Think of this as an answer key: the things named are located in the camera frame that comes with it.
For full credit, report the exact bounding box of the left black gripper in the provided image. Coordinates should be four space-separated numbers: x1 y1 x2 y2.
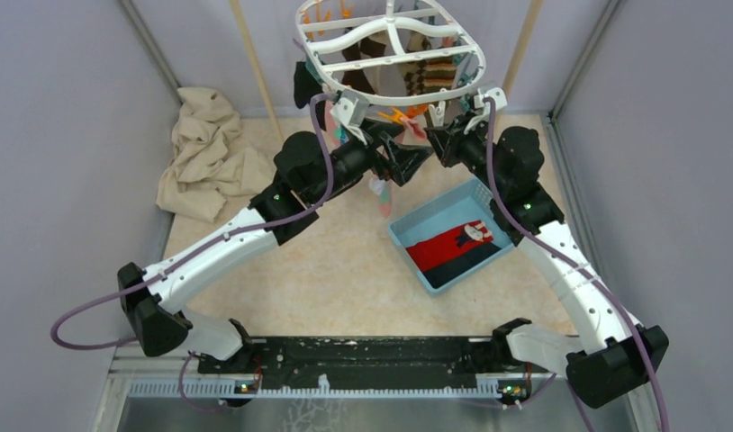
311 117 433 204

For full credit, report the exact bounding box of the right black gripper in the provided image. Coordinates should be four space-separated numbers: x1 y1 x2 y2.
423 110 508 196

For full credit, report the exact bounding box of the white hanger clip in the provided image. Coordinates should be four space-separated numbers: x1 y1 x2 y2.
428 101 446 128

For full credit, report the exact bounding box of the white round clip hanger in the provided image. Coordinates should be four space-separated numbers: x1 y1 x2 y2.
294 1 487 107

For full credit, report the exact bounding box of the red sock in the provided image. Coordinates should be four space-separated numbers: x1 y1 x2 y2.
406 220 493 271

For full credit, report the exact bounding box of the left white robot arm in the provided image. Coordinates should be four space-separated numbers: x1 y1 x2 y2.
117 120 433 373

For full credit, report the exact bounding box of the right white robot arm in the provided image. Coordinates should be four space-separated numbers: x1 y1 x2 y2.
427 116 669 415

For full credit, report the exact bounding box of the orange hanger clip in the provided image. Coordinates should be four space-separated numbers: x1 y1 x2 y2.
377 104 429 124

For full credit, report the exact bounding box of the pink patterned sock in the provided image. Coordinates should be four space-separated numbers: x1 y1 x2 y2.
368 175 393 219
324 101 348 148

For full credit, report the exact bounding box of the green striped sock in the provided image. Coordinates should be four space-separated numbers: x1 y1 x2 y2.
424 54 462 94

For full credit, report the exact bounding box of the argyle patterned sock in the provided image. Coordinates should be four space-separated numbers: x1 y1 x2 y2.
398 32 432 95

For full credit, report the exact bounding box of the light blue plastic basket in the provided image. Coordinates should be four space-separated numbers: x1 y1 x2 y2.
388 179 513 296

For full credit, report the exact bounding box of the dark brown sock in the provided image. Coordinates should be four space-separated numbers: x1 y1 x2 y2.
339 35 377 95

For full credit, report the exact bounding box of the black sock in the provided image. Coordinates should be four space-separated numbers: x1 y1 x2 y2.
293 61 321 109

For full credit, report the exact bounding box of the wooden hanging rack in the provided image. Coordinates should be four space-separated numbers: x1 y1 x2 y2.
230 1 543 132

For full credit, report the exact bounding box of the dark navy sock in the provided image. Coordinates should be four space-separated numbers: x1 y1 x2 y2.
421 243 502 291

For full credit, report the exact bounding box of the beige crumpled cloth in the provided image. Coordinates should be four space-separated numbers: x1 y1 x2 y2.
156 87 274 222

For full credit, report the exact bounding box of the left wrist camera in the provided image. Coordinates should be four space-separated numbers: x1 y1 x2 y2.
330 87 369 145

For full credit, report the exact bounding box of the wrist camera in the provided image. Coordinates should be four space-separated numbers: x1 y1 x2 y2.
330 87 369 145
463 86 508 134

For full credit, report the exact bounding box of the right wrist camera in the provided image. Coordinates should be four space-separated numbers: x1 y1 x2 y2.
463 86 508 134

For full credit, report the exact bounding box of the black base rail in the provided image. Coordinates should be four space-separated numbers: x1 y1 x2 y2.
197 337 527 395

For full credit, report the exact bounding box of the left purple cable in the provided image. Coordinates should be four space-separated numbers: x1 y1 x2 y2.
50 93 336 352

